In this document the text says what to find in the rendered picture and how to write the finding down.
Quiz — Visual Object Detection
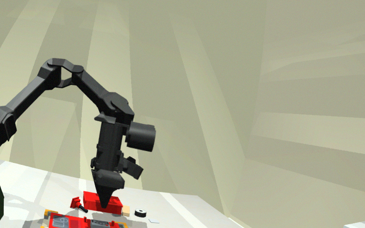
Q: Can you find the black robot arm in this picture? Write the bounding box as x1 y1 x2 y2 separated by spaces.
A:
0 58 156 180

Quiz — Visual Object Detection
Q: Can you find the tan rectangular block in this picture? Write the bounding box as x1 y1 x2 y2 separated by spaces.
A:
122 205 130 217

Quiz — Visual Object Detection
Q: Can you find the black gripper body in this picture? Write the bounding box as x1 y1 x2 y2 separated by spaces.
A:
90 141 125 189

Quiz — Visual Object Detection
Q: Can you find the black toy tyre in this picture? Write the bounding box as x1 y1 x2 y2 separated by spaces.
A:
134 209 146 218

